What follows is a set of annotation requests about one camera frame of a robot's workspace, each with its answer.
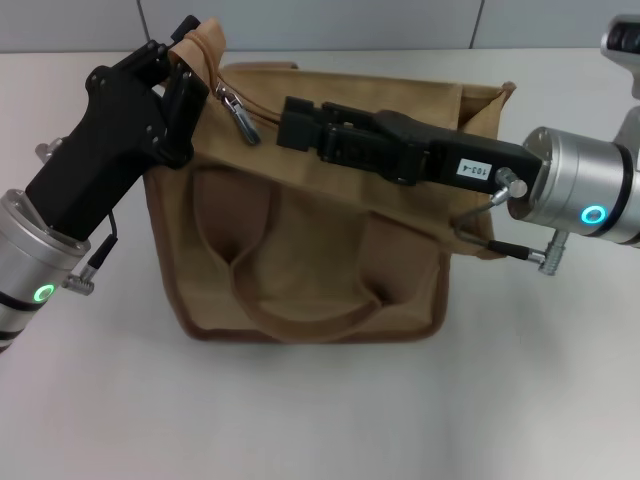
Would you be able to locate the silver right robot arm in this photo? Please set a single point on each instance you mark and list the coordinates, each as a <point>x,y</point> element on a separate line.
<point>580,190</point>

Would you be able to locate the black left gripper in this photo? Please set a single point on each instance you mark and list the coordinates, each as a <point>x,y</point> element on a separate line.
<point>110,150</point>

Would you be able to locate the silver metal zipper pull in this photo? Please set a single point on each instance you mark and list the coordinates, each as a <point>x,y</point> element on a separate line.
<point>247,127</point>

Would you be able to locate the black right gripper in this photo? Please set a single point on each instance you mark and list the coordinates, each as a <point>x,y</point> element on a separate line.
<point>475,160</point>

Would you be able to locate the khaki canvas food bag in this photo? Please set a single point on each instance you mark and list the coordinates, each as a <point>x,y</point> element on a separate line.
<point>320,250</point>

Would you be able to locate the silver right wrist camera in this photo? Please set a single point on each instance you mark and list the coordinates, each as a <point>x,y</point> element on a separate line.
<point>625,65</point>

